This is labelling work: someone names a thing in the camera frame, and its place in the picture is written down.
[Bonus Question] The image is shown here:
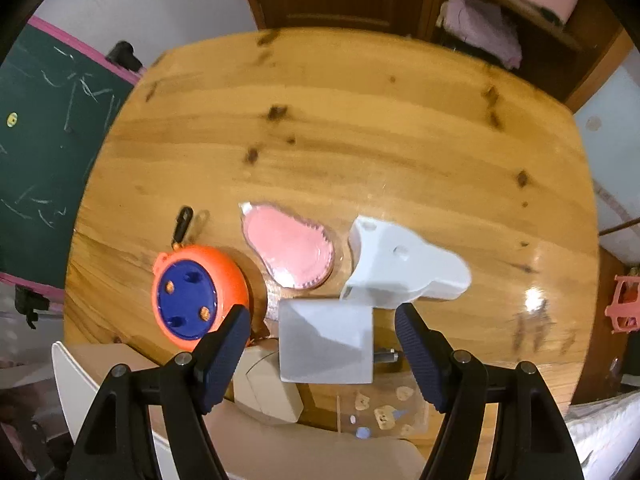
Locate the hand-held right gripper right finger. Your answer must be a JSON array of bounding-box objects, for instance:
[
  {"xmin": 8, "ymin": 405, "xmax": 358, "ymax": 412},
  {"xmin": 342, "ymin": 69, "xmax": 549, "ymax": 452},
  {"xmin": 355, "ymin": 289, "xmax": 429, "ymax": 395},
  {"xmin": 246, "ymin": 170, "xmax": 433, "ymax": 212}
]
[{"xmin": 395, "ymin": 302, "xmax": 586, "ymax": 480}]

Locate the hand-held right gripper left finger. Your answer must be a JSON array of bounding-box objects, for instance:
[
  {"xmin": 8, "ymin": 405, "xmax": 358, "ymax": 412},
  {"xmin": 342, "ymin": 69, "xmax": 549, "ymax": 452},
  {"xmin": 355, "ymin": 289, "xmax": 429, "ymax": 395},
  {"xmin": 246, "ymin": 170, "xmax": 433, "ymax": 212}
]
[{"xmin": 70, "ymin": 304, "xmax": 250, "ymax": 480}]

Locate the orange round toy blue face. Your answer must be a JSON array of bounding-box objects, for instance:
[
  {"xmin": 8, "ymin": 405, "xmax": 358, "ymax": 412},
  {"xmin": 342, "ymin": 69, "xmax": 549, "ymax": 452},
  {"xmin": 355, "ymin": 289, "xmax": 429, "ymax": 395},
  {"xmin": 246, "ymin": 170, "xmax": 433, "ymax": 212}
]
[{"xmin": 151, "ymin": 206, "xmax": 250, "ymax": 351}]

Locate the white charger cube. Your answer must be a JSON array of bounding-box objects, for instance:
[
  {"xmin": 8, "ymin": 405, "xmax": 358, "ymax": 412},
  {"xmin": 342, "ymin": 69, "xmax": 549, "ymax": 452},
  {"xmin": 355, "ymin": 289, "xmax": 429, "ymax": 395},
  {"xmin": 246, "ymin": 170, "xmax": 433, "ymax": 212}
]
[{"xmin": 277, "ymin": 297, "xmax": 401, "ymax": 386}]

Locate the white plastic tray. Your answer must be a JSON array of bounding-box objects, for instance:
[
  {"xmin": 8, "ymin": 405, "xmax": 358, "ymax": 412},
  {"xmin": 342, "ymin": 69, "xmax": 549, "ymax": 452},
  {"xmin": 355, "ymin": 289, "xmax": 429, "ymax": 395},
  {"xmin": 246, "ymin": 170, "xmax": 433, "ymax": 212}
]
[{"xmin": 51, "ymin": 341, "xmax": 426, "ymax": 480}]

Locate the beige small box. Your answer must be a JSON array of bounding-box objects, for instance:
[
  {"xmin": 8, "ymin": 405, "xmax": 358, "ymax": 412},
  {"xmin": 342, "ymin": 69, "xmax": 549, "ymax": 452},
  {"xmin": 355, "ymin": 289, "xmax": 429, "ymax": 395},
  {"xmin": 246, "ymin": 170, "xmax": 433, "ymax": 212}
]
[{"xmin": 232, "ymin": 347, "xmax": 303, "ymax": 425}]

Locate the white plastic gadget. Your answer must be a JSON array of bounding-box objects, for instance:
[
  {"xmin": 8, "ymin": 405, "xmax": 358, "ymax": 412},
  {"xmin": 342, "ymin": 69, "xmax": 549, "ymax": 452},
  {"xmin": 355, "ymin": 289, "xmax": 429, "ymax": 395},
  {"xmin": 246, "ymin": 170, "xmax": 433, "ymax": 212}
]
[{"xmin": 340, "ymin": 215, "xmax": 472, "ymax": 308}]

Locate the pink pear-shaped case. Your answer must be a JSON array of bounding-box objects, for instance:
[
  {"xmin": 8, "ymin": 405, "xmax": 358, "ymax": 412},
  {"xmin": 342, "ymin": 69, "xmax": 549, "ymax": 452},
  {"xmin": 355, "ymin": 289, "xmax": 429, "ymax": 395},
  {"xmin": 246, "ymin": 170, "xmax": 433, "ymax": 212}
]
[{"xmin": 239, "ymin": 201, "xmax": 336, "ymax": 291}]

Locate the white checked bedding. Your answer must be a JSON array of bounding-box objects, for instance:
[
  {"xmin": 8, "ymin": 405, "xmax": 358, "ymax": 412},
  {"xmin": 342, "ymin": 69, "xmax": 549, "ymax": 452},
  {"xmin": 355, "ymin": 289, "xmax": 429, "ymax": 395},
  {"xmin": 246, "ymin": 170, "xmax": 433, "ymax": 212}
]
[{"xmin": 565, "ymin": 390, "xmax": 640, "ymax": 480}]

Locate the black easel clamp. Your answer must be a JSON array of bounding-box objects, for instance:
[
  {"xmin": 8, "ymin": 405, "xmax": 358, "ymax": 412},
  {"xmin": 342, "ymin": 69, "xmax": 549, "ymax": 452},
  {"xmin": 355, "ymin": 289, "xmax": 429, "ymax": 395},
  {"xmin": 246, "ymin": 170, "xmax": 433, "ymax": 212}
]
[{"xmin": 14, "ymin": 285, "xmax": 51, "ymax": 331}]

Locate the pink plastic stool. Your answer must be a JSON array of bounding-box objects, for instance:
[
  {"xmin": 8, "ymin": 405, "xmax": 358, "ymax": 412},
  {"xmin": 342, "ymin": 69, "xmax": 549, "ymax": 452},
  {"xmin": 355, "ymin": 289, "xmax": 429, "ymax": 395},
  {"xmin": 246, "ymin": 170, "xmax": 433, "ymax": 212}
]
[{"xmin": 604, "ymin": 274, "xmax": 640, "ymax": 333}]

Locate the pale blue floral wardrobe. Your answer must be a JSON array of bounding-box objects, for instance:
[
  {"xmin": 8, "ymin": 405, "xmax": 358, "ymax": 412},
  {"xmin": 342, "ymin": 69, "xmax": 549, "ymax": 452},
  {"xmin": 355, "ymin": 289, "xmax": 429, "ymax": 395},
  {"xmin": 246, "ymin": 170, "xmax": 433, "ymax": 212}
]
[{"xmin": 572, "ymin": 60, "xmax": 640, "ymax": 251}]

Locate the black easel knob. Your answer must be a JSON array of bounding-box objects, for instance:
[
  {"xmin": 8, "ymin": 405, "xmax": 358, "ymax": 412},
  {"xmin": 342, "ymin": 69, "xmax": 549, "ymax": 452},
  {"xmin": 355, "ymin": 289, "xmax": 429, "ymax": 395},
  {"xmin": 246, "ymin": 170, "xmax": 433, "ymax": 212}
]
[{"xmin": 107, "ymin": 40, "xmax": 143, "ymax": 73}]

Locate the brown wooden shelf cabinet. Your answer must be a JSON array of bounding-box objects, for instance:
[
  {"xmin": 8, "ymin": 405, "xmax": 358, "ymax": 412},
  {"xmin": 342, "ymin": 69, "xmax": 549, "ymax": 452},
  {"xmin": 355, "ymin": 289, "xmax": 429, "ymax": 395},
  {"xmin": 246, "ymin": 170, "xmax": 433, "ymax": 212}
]
[{"xmin": 425, "ymin": 0, "xmax": 636, "ymax": 111}]

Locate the pink folded cloth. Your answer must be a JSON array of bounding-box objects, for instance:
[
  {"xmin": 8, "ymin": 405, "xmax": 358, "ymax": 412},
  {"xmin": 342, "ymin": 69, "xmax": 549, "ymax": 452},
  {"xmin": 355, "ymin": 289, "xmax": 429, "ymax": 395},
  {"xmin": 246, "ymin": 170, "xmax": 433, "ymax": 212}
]
[{"xmin": 442, "ymin": 0, "xmax": 523, "ymax": 68}]

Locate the green chalkboard pink frame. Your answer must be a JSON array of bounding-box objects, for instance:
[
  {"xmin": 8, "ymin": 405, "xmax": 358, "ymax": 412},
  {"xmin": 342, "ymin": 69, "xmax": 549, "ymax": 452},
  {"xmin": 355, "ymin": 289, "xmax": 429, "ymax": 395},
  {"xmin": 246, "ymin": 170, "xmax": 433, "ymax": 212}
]
[{"xmin": 0, "ymin": 16, "xmax": 146, "ymax": 301}]

